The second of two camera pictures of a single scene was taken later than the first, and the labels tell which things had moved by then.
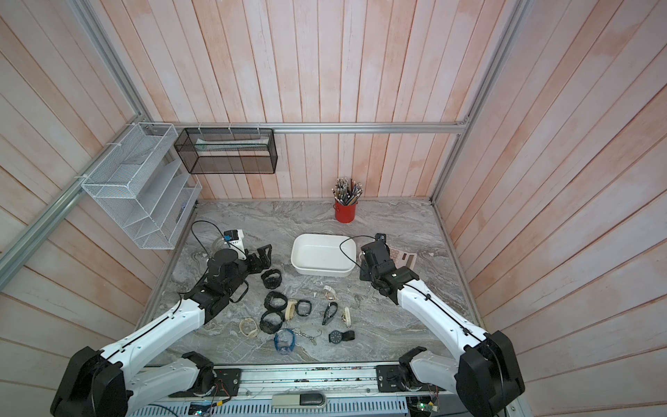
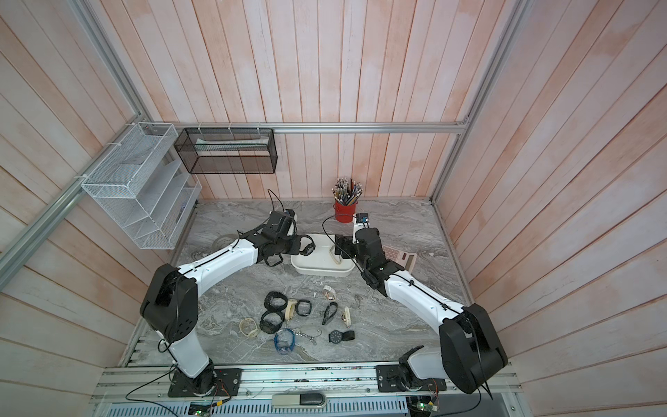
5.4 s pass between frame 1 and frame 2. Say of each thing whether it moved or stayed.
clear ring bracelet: stayed
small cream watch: stayed
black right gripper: moved
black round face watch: stayed
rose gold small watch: stayed
